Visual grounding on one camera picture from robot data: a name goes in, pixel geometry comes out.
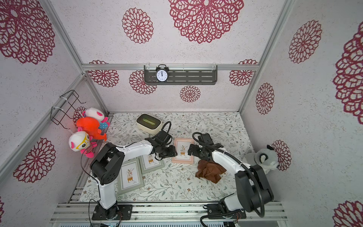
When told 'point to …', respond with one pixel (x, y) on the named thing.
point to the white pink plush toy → (98, 115)
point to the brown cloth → (209, 170)
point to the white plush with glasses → (80, 140)
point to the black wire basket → (57, 113)
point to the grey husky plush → (266, 157)
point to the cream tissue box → (148, 124)
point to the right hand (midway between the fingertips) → (193, 151)
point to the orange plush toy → (91, 125)
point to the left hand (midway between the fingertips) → (175, 155)
